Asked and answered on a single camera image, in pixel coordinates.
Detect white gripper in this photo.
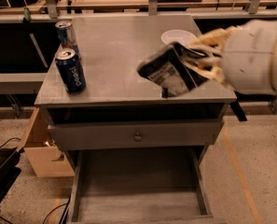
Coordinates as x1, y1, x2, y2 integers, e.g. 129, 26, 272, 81
183, 20, 277, 94

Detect blue chip bag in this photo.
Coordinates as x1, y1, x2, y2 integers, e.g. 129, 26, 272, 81
137, 42, 209, 98

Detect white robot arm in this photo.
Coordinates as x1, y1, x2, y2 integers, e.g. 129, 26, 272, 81
183, 20, 277, 95

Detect grey top drawer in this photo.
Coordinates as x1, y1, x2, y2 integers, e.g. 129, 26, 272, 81
48, 119, 223, 151

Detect round metal drawer knob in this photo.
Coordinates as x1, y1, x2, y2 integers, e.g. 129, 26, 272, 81
133, 133, 143, 142

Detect grey wooden drawer cabinet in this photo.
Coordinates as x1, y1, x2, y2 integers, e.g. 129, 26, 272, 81
34, 14, 238, 224

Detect open grey middle drawer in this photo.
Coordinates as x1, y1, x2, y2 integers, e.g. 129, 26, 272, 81
67, 147, 226, 224

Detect white bowl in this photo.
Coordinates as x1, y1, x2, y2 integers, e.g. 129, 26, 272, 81
161, 30, 197, 46

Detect blue pepsi can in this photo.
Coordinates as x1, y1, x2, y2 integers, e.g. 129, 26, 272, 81
55, 49, 86, 93

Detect silver blue energy drink can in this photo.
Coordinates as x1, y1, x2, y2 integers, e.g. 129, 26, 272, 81
55, 21, 80, 55

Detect light wooden box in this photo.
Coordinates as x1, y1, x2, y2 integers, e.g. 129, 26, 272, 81
18, 107, 75, 177

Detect black case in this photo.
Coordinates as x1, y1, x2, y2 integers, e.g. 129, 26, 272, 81
0, 148, 21, 203

